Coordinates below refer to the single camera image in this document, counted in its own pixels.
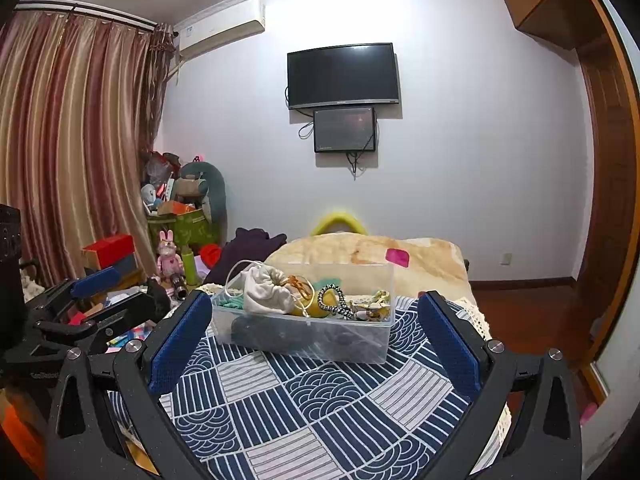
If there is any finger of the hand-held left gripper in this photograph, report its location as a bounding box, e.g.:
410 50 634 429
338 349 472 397
25 266 122 322
37 280 172 348

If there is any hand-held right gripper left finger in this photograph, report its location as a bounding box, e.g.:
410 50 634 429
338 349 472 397
44 290 216 480

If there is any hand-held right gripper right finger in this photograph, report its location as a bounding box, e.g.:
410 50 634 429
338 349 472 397
417 290 586 480

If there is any clear plastic storage box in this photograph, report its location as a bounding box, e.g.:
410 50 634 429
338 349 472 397
210 260 396 365

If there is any yellow patterned scrunchie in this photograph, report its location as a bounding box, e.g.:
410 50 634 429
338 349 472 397
350 290 392 322

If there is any white drawstring pouch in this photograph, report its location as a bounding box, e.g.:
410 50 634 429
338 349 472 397
225 260 299 318

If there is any black white braided cord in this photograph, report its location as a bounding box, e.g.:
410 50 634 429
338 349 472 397
316 284 357 320

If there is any orange knotted cord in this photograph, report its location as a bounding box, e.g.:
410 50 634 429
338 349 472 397
282 274 316 307

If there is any yellow sponge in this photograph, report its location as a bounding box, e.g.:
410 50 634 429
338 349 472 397
300 290 352 319

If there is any red box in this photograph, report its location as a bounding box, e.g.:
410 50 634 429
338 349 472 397
81 234 136 269

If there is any pink rabbit toy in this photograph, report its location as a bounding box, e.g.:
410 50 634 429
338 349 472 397
156 230 184 282

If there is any green bottle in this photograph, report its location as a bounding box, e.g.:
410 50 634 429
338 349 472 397
181 247 199 287

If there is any beige fleece blanket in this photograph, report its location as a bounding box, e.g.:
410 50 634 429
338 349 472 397
264 234 471 302

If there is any green cardboard box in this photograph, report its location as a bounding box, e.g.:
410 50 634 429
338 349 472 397
147 209 222 257

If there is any pile of assorted toys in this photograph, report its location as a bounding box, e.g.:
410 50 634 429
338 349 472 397
140 150 183 216

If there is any dark purple clothing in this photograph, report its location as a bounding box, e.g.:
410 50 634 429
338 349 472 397
202 227 288 286

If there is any striped brown curtain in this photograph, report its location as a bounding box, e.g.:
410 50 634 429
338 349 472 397
0 10 177 287

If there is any blue white patterned cloth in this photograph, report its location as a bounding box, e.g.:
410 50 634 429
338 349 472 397
107 290 515 480

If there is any grey plush toy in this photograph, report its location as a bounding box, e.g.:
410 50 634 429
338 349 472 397
179 161 229 224

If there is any small black monitor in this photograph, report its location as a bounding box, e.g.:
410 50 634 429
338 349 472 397
313 106 377 154

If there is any white air conditioner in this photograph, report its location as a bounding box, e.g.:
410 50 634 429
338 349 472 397
175 0 267 60

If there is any wooden overhead cabinet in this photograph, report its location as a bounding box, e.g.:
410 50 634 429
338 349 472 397
499 0 596 52

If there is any yellow ring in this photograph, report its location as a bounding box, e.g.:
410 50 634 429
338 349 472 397
310 211 370 237

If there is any wooden door frame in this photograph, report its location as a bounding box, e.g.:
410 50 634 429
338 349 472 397
570 0 640 366

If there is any white curtain rail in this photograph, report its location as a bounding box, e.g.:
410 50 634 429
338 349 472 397
14 2 159 29

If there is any wall-mounted black television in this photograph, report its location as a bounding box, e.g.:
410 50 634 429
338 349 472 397
286 43 401 111

